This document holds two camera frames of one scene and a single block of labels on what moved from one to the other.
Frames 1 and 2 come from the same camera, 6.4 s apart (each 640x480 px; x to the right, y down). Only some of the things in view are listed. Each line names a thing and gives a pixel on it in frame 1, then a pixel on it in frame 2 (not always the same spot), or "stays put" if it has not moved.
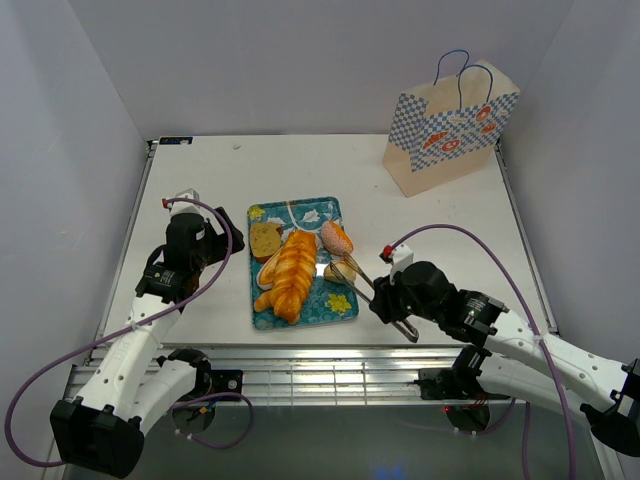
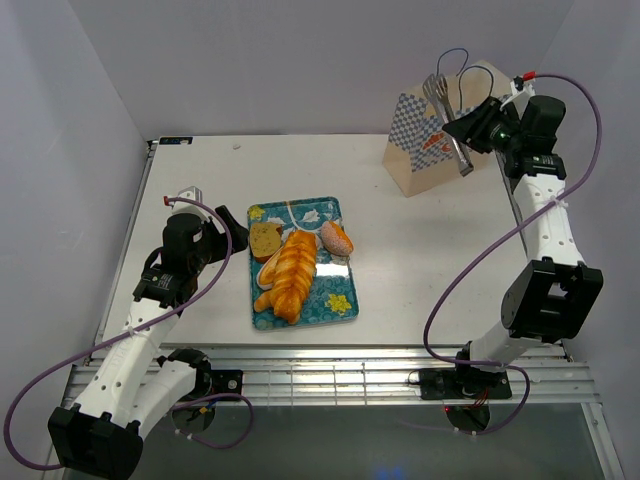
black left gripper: [221, 244] stays put
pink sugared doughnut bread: [335, 239] stays put
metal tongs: [404, 326] → [436, 89]
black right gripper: [383, 302] → [471, 127]
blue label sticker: [175, 140] stays put
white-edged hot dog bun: [266, 274] stays put
